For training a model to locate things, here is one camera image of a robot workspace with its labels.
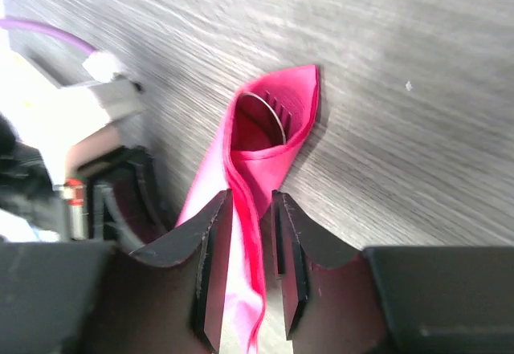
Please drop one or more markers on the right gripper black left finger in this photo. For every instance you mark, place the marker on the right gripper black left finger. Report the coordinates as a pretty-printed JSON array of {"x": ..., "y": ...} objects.
[{"x": 92, "y": 297}]

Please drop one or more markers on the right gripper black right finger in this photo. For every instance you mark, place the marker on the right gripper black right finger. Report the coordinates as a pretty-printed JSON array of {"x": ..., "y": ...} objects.
[{"x": 388, "y": 299}]

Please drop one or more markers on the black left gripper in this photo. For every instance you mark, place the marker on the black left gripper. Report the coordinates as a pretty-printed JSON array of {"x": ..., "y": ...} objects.
[{"x": 116, "y": 198}]

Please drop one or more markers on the pink paper napkin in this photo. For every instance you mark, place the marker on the pink paper napkin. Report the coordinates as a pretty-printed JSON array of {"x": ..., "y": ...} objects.
[{"x": 241, "y": 158}]

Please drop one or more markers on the silver fork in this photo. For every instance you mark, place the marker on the silver fork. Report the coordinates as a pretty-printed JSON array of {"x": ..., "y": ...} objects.
[{"x": 281, "y": 111}]

